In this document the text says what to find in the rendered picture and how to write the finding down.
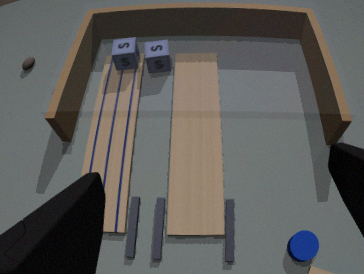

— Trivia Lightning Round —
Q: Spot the tan rectangular block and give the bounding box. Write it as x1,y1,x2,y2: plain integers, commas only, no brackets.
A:
307,266,332,274

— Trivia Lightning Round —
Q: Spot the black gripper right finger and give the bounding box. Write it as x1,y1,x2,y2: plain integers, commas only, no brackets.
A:
328,142,364,237

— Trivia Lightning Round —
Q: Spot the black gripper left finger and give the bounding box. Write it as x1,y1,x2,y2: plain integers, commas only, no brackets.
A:
0,173,106,274

